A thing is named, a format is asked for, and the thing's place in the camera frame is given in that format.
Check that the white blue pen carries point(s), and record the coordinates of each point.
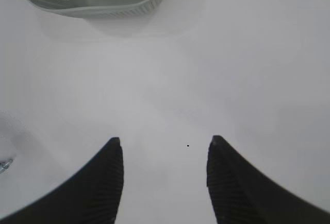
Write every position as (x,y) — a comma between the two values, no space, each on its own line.
(4,165)

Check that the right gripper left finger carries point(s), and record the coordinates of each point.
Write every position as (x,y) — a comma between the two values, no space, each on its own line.
(92,195)

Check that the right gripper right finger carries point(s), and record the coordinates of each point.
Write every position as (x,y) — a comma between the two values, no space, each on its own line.
(240,193)

